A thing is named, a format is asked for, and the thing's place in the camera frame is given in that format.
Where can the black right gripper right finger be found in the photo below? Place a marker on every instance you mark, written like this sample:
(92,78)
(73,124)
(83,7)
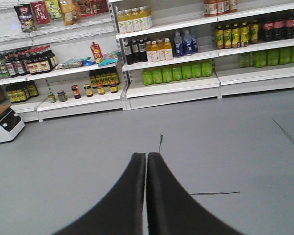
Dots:
(171,210)

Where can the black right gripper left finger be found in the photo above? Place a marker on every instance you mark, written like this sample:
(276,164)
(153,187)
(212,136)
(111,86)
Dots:
(119,212)

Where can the white box appliance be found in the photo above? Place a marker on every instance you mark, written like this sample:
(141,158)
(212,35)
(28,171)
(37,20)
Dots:
(11,124)

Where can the white store shelving unit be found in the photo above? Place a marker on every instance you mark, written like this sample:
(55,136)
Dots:
(68,57)

